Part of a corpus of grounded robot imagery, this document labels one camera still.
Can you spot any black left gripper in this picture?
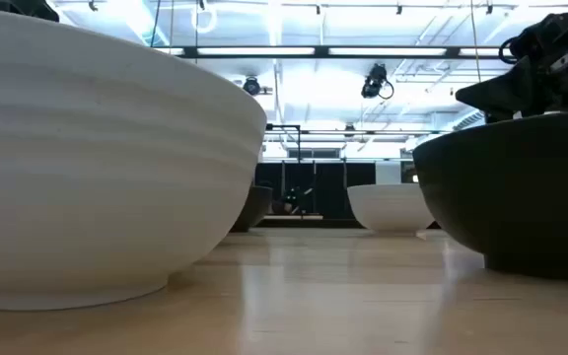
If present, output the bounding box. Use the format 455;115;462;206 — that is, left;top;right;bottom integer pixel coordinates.
0;0;60;24

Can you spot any black ceramic bowl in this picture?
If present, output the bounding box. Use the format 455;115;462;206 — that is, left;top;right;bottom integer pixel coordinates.
229;184;274;234
411;106;568;283

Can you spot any white ceramic bowl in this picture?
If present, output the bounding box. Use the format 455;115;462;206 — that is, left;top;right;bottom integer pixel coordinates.
0;7;268;313
346;183;436;234

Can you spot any black background partition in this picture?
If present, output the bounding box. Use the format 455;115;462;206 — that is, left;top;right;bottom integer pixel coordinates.
255;161;377;221

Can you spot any black ceiling spotlight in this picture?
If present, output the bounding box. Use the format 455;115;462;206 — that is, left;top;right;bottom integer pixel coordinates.
243;76;273;97

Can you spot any thin hanging cable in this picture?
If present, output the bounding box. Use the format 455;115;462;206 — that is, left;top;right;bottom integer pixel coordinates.
469;0;482;83

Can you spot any black overhead camera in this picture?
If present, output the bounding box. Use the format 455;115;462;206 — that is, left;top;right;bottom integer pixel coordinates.
361;62;394;100

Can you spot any black overhead frame beam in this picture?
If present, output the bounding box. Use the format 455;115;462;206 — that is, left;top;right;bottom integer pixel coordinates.
177;45;505;60

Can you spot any black metal table frame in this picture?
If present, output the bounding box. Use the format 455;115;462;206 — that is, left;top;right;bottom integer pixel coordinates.
256;215;364;229

